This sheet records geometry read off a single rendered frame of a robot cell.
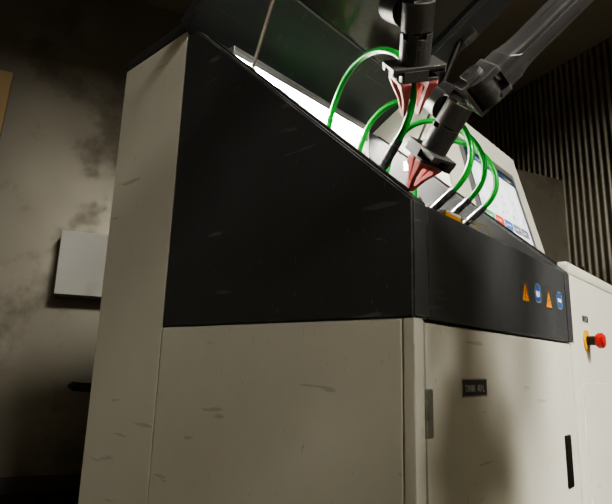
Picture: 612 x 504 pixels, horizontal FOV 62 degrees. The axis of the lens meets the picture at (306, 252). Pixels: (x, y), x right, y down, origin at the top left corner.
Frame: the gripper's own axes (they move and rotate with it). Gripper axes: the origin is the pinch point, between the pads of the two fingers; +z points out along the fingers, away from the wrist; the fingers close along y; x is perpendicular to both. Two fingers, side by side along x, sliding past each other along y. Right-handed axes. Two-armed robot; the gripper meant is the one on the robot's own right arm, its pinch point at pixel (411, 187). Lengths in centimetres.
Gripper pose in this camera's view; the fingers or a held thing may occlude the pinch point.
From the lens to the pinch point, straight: 114.4
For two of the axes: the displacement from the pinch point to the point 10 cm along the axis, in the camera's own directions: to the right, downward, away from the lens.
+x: -8.4, -1.4, -5.3
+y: -3.6, -5.8, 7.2
